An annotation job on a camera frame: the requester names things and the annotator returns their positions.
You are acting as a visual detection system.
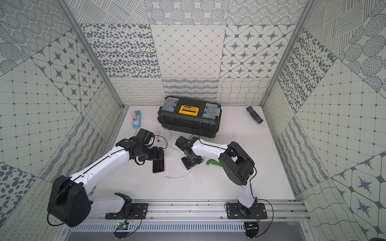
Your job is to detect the black phone pink case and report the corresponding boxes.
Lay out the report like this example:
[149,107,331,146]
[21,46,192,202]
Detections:
[152,158,165,174]

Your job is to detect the white charging cable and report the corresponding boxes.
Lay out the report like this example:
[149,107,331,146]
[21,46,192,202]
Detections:
[155,128,197,179]

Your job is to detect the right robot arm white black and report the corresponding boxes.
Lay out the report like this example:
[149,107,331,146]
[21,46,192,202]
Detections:
[176,136,257,211]

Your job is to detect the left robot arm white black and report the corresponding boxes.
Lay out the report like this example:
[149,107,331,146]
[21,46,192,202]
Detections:
[47,129,164,228]

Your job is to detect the green plastic toy tool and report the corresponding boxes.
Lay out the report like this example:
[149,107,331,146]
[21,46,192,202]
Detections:
[206,159,222,167]

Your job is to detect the blue power strip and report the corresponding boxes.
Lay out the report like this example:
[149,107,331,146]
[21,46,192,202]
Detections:
[131,110,142,130]

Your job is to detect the black cylindrical object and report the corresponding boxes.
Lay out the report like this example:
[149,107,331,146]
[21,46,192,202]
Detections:
[246,106,263,124]

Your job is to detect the left circuit board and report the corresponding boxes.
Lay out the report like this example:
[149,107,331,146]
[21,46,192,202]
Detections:
[116,223,130,232]

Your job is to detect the circuit board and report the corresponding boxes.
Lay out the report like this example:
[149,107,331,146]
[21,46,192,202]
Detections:
[116,223,130,232]
[244,222,259,238]

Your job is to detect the right circuit board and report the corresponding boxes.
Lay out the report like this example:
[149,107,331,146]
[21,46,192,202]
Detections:
[244,222,259,238]

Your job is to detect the black toolbox yellow handle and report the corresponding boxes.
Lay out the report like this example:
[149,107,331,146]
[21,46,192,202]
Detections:
[157,96,222,138]

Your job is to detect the aluminium rail frame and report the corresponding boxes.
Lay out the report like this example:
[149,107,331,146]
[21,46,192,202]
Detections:
[85,199,311,222]

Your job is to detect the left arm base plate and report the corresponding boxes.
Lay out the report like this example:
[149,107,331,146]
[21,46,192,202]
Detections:
[105,203,149,220]

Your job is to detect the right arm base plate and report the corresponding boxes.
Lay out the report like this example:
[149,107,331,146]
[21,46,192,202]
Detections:
[225,202,267,220]

